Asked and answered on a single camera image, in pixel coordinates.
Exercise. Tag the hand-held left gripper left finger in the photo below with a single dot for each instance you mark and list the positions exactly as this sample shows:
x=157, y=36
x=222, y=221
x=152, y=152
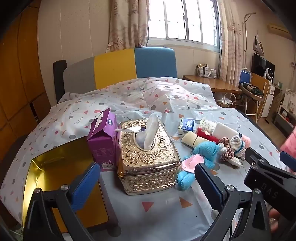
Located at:
x=84, y=185

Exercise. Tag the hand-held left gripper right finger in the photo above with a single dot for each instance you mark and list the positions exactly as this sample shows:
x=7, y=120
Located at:
x=211, y=186

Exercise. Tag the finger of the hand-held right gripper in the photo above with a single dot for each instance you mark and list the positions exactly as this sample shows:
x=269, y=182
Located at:
x=270, y=185
x=288, y=158

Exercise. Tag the blue plush toy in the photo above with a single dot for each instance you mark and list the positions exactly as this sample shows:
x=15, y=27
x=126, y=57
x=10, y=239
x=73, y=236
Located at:
x=205, y=150

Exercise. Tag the gold metal tray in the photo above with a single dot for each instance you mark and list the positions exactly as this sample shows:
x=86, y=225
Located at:
x=46, y=176

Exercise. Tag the pink fluffy cloth roll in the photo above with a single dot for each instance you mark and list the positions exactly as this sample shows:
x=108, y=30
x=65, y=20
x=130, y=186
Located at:
x=245, y=140

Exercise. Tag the white knit sock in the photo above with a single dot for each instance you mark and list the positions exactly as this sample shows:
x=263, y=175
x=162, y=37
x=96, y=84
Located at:
x=238, y=146

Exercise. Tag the red fluffy cloth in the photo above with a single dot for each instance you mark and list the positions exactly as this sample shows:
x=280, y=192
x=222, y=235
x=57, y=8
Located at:
x=208, y=136

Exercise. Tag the cream cloth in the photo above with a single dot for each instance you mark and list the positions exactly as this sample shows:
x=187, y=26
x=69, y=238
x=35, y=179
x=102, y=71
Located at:
x=190, y=139

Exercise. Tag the blue pocket tissue packet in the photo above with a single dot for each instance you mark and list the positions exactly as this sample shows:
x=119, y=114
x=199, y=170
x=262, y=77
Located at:
x=186, y=126

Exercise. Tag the person's right hand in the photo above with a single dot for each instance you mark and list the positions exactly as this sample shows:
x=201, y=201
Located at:
x=276, y=220

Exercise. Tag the purple tissue carton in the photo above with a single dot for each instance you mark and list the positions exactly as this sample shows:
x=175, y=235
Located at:
x=101, y=143

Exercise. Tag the white cabinet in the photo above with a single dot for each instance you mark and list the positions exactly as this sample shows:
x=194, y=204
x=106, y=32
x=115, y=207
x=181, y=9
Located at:
x=268, y=106

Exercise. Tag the gold embossed tissue box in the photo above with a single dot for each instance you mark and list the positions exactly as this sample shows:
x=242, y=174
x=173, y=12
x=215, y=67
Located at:
x=148, y=171

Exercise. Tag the white tissue sheet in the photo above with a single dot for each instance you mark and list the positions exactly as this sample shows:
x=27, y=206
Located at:
x=150, y=132

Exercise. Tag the white round fan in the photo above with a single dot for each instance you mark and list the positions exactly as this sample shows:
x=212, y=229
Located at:
x=268, y=73

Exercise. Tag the blue folding chair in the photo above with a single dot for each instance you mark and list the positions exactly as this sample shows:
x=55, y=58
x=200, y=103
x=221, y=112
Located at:
x=245, y=75

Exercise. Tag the black television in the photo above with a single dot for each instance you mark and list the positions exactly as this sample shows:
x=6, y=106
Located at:
x=260, y=66

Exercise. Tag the printed plastic tablecloth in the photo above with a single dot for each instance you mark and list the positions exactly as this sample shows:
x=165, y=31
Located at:
x=161, y=97

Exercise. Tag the wooden desk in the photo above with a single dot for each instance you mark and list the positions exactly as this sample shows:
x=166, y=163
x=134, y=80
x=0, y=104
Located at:
x=212, y=83

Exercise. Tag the row of small packets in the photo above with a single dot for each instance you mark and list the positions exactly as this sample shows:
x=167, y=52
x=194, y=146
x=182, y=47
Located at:
x=205, y=70

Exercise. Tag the grey yellow blue headboard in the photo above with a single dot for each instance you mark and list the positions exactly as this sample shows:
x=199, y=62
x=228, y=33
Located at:
x=115, y=69

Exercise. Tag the beige patterned curtain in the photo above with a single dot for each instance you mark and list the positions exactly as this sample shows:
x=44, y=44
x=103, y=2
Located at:
x=231, y=46

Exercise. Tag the air conditioner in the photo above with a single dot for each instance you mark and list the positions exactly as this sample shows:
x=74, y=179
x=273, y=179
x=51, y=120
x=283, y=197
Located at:
x=278, y=30

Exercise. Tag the metal coat stand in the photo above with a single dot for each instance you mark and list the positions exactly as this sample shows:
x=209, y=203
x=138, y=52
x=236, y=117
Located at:
x=244, y=34

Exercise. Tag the wooden wardrobe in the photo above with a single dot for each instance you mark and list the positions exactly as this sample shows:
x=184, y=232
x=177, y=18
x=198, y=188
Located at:
x=23, y=69

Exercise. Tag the starfish print curtain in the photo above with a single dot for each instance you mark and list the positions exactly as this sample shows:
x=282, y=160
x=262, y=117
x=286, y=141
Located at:
x=127, y=23

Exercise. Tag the window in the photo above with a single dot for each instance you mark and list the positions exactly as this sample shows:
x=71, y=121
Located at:
x=185, y=20

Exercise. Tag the black upright post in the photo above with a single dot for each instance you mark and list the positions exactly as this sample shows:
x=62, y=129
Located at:
x=59, y=78

